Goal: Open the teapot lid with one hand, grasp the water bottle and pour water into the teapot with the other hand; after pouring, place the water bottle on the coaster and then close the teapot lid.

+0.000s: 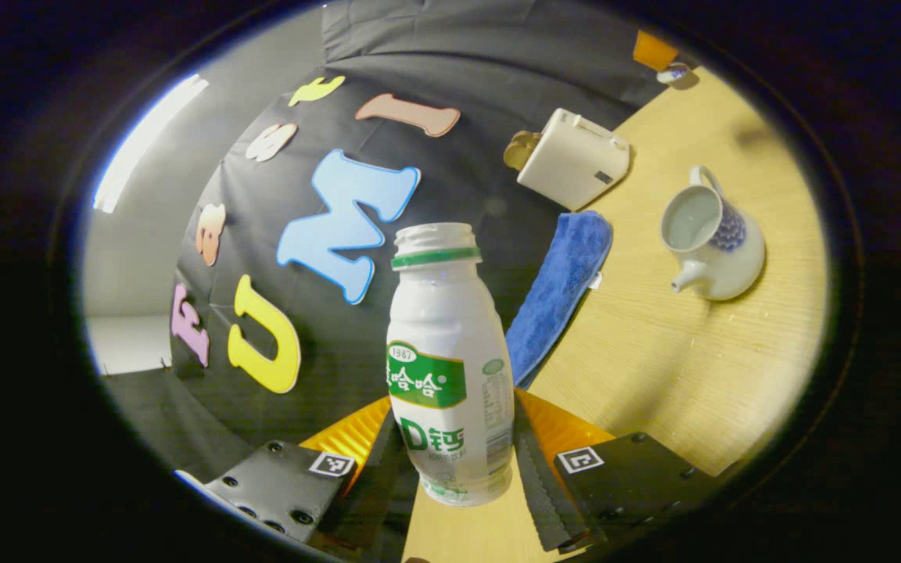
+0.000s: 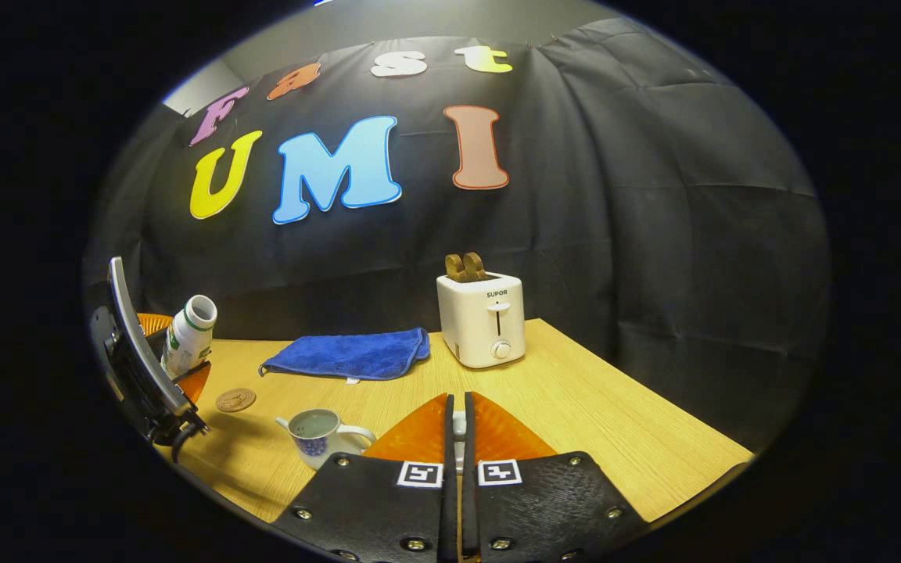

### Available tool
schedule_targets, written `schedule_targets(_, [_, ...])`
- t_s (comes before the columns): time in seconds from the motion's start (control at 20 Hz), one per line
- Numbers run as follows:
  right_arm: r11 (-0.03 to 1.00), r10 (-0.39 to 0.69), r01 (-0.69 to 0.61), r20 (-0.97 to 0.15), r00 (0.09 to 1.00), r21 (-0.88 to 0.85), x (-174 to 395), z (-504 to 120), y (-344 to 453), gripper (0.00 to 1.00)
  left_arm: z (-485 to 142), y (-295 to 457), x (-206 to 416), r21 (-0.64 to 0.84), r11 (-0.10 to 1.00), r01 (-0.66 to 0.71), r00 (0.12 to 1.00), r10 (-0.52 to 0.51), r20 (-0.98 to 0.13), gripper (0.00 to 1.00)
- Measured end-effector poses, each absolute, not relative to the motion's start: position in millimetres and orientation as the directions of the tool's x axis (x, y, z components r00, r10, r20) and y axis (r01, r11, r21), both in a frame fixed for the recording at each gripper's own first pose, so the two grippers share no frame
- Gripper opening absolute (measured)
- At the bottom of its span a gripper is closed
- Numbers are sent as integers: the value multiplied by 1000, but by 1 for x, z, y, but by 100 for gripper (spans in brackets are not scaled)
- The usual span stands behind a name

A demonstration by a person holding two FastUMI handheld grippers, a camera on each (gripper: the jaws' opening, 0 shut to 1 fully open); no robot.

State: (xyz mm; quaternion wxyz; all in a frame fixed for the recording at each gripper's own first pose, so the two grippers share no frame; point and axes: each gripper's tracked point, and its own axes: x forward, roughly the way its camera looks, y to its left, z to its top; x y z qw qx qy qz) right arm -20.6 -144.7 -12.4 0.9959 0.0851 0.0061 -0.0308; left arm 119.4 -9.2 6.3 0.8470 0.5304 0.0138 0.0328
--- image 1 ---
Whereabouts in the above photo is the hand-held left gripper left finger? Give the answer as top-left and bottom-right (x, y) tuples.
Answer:
(175, 395), (420, 560)

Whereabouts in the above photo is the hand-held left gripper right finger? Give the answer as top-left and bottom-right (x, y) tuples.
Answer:
(513, 389), (727, 554)

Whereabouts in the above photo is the white blue-patterned teacup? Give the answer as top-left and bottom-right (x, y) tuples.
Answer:
(660, 166), (766, 302)

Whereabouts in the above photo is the white plastic water bottle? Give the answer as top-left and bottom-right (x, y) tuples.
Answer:
(386, 223), (515, 507)

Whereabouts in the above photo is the white toaster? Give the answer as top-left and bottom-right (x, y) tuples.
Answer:
(517, 108), (631, 212)

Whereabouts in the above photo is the brown bread slice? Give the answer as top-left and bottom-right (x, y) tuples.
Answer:
(504, 131), (543, 171)

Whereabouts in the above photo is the blue towel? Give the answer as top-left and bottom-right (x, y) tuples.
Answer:
(505, 210), (614, 388)

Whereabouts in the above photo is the ceiling light panel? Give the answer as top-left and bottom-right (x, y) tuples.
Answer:
(92, 74), (209, 213)

